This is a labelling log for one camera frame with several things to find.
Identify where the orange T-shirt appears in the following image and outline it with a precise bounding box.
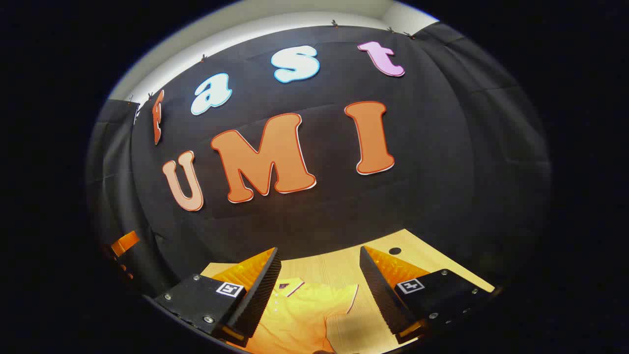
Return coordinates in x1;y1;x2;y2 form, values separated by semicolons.
236;278;359;354

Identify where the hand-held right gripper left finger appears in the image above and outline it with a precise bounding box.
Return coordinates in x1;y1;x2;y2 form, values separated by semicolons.
155;247;282;345

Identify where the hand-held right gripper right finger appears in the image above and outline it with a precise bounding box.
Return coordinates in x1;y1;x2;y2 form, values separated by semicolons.
360;246;496;345

